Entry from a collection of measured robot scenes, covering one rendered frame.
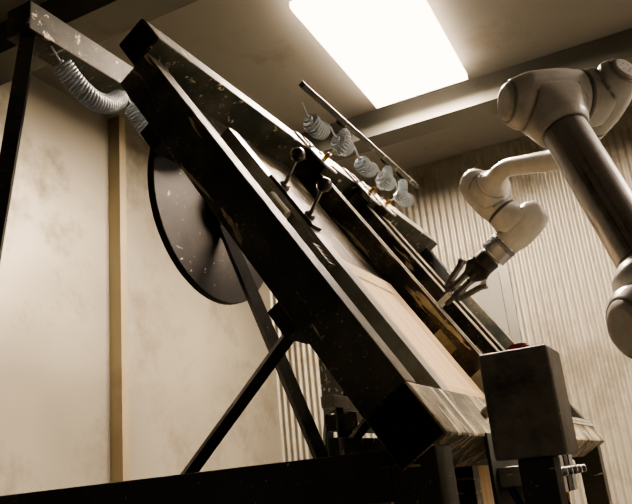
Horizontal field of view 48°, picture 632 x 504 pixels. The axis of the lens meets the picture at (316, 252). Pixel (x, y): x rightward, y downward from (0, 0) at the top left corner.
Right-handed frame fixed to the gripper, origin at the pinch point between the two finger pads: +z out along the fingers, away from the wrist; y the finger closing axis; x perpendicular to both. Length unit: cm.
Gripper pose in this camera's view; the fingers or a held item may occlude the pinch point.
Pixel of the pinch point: (443, 301)
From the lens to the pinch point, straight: 227.1
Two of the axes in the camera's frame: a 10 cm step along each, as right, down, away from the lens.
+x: -4.7, -2.3, -8.5
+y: -5.5, -6.8, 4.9
